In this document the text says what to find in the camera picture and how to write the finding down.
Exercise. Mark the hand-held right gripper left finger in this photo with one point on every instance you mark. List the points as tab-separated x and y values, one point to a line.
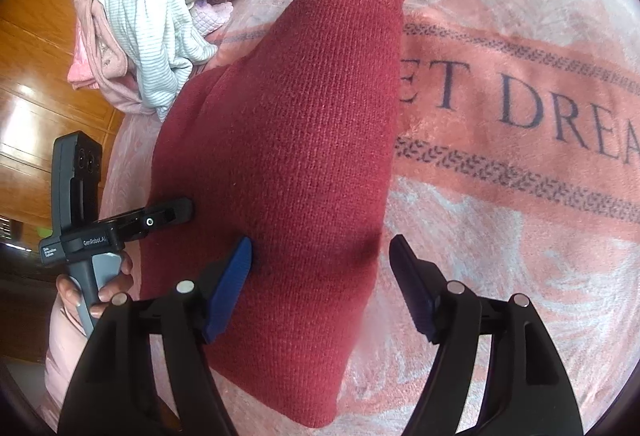
230	286

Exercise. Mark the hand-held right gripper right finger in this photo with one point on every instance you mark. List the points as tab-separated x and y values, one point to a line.
412	286

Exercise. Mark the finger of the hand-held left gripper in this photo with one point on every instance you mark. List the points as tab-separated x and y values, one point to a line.
160	216

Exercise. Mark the dark red knit sweater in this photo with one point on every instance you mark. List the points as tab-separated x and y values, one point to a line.
300	141

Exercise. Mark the person's left hand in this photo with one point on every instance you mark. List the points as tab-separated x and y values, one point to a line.
117	288

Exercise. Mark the pink printed blanket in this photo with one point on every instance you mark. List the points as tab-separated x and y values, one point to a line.
500	216

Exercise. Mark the pale pink garment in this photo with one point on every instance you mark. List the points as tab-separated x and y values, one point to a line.
100	56

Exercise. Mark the white striped garment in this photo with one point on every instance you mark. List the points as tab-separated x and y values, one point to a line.
145	16

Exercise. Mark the lilac quilted garment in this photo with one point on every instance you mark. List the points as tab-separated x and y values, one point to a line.
212	18

